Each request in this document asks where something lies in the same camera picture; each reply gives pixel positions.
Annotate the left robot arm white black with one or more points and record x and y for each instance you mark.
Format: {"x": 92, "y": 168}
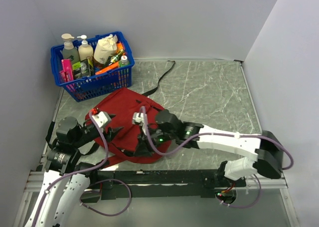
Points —
{"x": 65, "y": 178}

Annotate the green glass bottle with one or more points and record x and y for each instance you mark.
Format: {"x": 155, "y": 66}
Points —
{"x": 117, "y": 56}

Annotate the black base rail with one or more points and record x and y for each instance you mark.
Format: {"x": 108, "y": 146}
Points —
{"x": 161, "y": 183}

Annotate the cream pump bottle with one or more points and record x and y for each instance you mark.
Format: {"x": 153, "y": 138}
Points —
{"x": 85, "y": 50}

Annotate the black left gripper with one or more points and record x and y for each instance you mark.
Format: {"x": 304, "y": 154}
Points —
{"x": 111, "y": 132}

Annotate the grey-green pump bottle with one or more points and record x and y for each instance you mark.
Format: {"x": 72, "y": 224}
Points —
{"x": 69, "y": 51}

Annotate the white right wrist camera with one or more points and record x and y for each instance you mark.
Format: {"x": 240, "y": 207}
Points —
{"x": 138, "y": 118}

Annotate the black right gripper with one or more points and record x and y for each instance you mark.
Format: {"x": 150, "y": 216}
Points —
{"x": 143, "y": 149}

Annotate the red backpack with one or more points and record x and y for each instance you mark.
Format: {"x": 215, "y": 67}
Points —
{"x": 124, "y": 103}

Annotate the dark green box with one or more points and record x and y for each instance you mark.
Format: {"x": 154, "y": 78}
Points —
{"x": 83, "y": 69}

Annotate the beige cloth bag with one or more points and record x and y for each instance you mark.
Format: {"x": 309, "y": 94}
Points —
{"x": 105, "y": 48}

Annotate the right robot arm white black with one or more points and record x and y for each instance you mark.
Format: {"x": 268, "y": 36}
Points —
{"x": 260, "y": 154}

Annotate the pink box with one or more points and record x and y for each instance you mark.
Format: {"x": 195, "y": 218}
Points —
{"x": 67, "y": 71}

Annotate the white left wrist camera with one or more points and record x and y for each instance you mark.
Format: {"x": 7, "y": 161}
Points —
{"x": 102, "y": 119}

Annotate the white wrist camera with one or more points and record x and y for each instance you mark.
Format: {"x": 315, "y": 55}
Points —
{"x": 138, "y": 118}
{"x": 102, "y": 119}

